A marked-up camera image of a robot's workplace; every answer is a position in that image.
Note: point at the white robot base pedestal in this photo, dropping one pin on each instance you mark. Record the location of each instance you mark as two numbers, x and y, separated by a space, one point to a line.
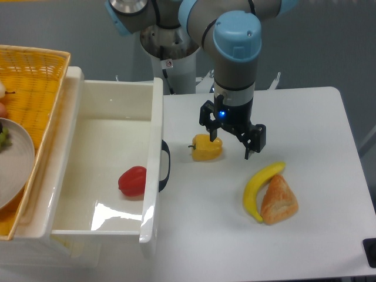
173 56

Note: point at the dark drawer handle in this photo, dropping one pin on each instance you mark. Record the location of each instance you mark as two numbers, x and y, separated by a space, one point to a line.
165 165

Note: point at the red bell pepper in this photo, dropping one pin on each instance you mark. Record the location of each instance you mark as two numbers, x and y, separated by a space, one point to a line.
132 182

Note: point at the white drawer cabinet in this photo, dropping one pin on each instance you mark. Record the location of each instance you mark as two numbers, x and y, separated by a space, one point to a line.
33 243

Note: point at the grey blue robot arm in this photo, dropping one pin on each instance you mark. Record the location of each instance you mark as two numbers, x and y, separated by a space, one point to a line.
227 31

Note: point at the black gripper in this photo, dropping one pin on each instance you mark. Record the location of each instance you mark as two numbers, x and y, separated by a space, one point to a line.
231 111

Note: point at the yellow wicker basket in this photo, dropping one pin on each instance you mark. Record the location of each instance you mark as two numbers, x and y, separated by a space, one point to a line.
33 78

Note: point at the white top drawer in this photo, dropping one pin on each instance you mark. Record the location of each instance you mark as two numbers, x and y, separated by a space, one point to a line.
119 125

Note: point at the yellow banana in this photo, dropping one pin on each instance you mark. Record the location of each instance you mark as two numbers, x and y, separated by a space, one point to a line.
254 185

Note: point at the grey plate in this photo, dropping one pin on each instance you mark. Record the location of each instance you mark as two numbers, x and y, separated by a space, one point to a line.
17 161

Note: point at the pink peach fruit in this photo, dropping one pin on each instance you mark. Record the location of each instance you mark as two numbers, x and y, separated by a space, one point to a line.
3 111

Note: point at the triangular bread pastry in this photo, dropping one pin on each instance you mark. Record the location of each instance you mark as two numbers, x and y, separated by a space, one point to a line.
279 202

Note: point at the pale pear fruit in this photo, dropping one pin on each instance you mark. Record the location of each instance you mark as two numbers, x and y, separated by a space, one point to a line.
4 91

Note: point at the yellow bell pepper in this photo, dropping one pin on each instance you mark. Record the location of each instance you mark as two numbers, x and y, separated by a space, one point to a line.
203 149

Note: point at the green grapes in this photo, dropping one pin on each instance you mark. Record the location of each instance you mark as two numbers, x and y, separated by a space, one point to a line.
5 139

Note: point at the black object at table edge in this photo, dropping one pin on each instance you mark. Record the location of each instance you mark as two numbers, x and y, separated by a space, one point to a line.
370 251

